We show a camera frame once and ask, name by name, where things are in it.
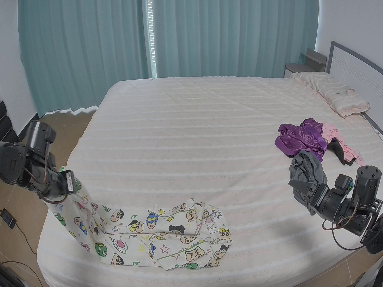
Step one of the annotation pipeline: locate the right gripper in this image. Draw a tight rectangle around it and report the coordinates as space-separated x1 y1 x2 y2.
289 180 353 225

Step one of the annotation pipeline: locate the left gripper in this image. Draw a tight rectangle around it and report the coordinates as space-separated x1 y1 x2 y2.
39 169 76 203

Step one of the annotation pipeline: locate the white printed pyjama top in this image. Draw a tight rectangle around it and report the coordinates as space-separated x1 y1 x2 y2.
48 166 233 271

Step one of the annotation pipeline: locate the bed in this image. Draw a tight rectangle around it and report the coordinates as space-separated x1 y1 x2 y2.
36 41 383 287

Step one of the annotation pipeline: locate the dark grey garment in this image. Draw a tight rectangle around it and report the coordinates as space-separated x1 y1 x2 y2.
289 150 328 211

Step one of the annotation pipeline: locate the black garment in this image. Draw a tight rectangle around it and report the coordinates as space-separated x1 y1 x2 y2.
328 140 355 166

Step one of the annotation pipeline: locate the purple satin garment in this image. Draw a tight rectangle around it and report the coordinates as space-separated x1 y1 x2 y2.
275 118 327 162

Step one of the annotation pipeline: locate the black power adapter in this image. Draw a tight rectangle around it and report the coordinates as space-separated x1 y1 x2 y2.
0 208 17 229

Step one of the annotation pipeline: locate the pink garment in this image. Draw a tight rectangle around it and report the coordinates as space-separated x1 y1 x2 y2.
322 123 365 167

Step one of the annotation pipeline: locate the black chest of drawers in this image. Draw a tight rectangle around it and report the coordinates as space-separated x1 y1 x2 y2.
0 100 21 144

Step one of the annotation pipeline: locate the pink striped pillow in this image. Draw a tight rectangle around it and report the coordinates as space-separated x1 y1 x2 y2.
291 71 371 118

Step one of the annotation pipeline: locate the grey bedside table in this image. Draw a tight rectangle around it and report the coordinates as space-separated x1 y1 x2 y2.
285 47 327 78

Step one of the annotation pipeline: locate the blue-green curtain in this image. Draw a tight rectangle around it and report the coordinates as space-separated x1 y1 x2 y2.
19 0 154 116
151 0 321 78

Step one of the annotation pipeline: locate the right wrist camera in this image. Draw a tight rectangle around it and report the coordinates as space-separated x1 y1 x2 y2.
335 175 354 196

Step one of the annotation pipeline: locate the black cable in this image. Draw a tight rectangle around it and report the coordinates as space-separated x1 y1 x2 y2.
323 217 371 250

